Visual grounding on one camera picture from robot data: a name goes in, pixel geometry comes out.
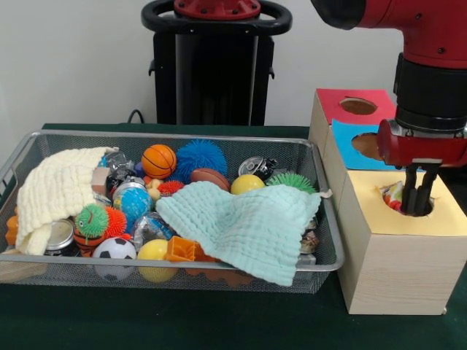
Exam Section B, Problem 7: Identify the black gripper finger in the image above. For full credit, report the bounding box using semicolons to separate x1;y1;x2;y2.
400;166;419;214
414;168;439;216

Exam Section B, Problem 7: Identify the small orange basketball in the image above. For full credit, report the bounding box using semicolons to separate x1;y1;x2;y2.
141;144;178;181

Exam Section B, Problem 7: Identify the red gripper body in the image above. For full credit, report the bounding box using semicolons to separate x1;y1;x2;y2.
377;119;467;169

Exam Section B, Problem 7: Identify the multicolour spotted cloth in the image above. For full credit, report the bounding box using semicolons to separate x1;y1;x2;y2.
379;181;406;212

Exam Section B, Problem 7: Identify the clear mesh bin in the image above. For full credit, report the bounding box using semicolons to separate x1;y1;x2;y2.
0;130;346;297

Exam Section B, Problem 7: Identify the green spiky ball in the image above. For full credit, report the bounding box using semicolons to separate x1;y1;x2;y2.
268;172;317;194

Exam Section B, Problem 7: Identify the small brown football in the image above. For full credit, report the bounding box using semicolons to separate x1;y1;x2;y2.
190;168;231;193

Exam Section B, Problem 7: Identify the orange plastic block toy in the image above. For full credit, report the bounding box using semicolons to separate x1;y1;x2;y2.
163;236;252;289

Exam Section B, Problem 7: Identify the blue spiky ball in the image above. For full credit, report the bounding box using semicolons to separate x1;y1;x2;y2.
174;138;228;183

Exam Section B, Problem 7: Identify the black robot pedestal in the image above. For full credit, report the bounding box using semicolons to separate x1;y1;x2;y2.
140;0;293;127

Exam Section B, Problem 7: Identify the light blue cloth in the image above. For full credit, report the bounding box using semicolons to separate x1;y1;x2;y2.
155;181;323;289

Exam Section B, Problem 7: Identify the yellow ball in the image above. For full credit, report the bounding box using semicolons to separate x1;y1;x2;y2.
231;174;266;196

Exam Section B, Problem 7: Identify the dark green table cloth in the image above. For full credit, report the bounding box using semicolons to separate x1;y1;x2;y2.
0;122;467;350

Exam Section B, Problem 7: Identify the small soccer ball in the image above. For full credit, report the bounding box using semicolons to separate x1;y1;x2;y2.
91;237;137;281

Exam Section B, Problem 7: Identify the wooden box with three holes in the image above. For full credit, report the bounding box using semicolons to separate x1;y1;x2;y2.
307;88;467;316

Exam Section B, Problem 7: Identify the cream white cloth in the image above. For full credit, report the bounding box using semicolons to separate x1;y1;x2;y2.
14;146;120;256

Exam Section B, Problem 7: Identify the blue globe ball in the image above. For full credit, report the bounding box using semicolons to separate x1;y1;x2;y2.
112;183;154;234

